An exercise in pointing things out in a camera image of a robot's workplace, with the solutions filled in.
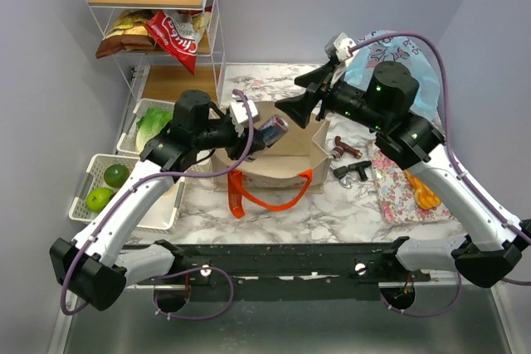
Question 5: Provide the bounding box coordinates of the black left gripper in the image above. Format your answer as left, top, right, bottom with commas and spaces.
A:
194, 116, 266, 161

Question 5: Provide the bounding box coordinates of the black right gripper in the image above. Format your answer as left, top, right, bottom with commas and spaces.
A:
274, 61, 387, 133

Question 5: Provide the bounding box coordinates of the green lettuce leaf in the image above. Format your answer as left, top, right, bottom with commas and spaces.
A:
135, 107, 173, 153

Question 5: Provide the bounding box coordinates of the beige canvas tote bag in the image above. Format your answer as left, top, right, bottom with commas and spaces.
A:
213, 101, 331, 218

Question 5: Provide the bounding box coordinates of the green lime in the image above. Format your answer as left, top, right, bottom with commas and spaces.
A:
104, 164, 129, 188

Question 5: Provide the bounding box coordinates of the red white snack packet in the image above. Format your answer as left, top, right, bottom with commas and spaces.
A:
146, 10, 212, 75

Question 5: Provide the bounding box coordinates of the blue plastic grocery bag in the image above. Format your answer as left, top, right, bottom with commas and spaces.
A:
343, 29, 442, 123

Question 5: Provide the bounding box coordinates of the yellow brown chip bag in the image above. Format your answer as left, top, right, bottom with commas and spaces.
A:
95, 9, 156, 59

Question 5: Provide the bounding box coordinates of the braided golden bread loaf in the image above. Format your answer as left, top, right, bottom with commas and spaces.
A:
405, 170, 441, 211

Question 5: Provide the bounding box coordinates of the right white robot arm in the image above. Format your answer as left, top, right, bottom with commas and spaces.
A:
275, 61, 530, 288

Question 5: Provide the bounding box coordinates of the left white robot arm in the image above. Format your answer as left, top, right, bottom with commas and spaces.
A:
49, 90, 260, 316

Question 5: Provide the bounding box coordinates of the white perforated basket rear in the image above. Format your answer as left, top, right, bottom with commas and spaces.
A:
116, 99, 174, 157

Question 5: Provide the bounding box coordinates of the white perforated basket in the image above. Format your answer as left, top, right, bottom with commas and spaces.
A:
116, 99, 174, 157
69, 153, 186, 234

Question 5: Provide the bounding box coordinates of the black pipe tee fitting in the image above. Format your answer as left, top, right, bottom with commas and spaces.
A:
332, 160, 372, 182

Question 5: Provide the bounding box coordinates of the silver open-end wrench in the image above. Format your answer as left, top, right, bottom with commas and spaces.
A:
332, 169, 354, 189

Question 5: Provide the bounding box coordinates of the white perforated basket front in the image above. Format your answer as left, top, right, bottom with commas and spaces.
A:
69, 153, 186, 234

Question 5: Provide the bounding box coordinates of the floral pattern tray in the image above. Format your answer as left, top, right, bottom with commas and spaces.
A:
367, 142, 455, 225

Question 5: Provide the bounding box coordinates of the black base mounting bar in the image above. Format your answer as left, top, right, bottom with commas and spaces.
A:
142, 238, 429, 302

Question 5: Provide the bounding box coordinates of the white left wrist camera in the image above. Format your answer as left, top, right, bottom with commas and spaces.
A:
229, 100, 261, 137

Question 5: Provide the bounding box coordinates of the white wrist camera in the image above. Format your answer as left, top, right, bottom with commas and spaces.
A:
324, 32, 358, 71
229, 100, 261, 137

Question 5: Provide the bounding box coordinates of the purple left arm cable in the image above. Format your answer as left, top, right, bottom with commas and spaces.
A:
60, 88, 256, 322

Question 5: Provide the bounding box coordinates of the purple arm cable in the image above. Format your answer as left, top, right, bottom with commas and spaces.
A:
350, 32, 531, 317
60, 88, 256, 322

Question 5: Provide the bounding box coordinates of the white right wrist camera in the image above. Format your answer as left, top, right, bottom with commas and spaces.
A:
324, 32, 358, 71

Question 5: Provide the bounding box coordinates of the dark red handled tool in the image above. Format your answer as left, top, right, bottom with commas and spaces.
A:
331, 136, 363, 160

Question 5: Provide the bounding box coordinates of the white wire shelf rack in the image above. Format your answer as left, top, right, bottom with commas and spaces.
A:
86, 0, 226, 104

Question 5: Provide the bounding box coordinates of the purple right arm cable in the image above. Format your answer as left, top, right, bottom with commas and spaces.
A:
350, 32, 531, 317

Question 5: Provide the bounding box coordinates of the aluminium rail frame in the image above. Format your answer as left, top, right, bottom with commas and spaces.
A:
50, 269, 530, 353

